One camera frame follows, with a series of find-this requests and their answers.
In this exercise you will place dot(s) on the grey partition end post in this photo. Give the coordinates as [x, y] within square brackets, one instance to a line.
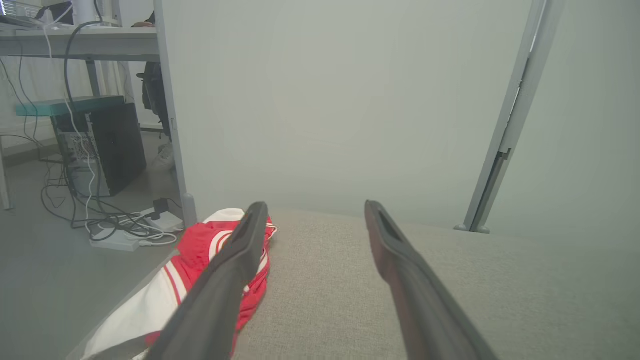
[172, 125]

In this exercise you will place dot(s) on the black office chair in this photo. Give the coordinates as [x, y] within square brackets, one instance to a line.
[152, 95]

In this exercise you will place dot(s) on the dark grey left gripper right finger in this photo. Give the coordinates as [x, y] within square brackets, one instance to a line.
[425, 310]

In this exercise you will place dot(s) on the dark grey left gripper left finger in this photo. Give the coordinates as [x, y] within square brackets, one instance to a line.
[215, 305]

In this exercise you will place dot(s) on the white power strip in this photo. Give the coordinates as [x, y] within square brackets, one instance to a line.
[117, 241]
[167, 221]

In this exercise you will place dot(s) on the black computer tower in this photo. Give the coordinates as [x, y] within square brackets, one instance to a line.
[120, 145]

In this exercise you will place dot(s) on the teal board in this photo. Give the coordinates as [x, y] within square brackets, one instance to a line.
[60, 106]

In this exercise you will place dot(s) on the red and white basketball jersey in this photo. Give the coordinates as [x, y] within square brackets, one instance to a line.
[200, 245]

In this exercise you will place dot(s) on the grey aluminium partition post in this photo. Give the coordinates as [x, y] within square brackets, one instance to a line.
[515, 110]

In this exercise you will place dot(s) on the laptop computer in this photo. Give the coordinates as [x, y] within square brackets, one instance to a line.
[17, 11]

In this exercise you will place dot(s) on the grey office desk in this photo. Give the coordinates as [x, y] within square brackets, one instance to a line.
[100, 42]

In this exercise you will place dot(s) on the black power plug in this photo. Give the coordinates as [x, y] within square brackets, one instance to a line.
[160, 206]

